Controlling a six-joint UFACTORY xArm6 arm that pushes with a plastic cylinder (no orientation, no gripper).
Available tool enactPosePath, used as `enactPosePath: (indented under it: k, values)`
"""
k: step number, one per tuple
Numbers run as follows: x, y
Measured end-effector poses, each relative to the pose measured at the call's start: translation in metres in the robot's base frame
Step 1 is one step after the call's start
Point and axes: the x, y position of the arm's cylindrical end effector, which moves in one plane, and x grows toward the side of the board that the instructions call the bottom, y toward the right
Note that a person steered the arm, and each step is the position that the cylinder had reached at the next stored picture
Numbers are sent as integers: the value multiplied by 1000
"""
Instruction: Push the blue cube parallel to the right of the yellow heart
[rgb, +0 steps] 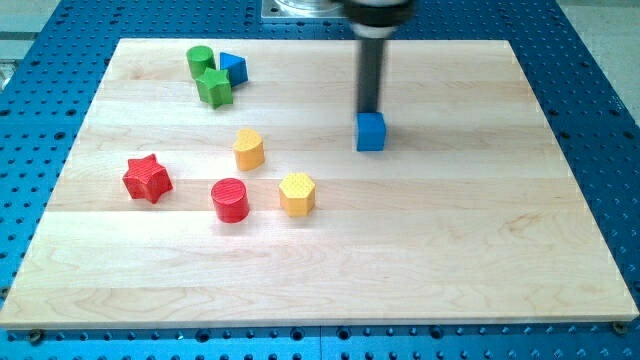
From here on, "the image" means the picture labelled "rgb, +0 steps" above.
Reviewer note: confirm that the green star block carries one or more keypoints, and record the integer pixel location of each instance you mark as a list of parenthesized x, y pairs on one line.
[(214, 87)]

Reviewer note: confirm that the green cylinder block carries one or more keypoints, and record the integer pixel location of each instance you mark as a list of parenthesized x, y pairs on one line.
[(200, 58)]

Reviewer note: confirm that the black robot arm end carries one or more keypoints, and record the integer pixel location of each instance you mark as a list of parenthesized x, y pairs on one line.
[(377, 19)]

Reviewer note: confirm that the wooden board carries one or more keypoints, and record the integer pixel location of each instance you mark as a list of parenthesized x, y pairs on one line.
[(470, 214)]

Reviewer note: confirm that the red cylinder block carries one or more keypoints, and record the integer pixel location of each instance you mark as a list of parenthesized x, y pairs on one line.
[(230, 200)]

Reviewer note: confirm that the blue cube block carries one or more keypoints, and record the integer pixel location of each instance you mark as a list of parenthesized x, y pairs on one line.
[(371, 132)]

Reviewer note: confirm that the blue triangle block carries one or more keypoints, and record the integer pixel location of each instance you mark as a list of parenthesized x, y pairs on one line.
[(236, 67)]

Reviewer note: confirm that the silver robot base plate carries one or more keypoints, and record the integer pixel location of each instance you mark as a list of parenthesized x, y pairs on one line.
[(304, 9)]

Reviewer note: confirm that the yellow hexagon block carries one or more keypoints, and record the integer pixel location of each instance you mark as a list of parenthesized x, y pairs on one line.
[(297, 194)]

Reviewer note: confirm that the red star block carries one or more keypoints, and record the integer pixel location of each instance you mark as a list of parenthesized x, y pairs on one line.
[(147, 179)]

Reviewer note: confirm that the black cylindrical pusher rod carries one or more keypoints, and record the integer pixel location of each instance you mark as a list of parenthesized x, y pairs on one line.
[(369, 74)]

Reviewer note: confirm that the yellow heart block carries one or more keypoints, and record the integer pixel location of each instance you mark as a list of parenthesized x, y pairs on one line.
[(248, 149)]

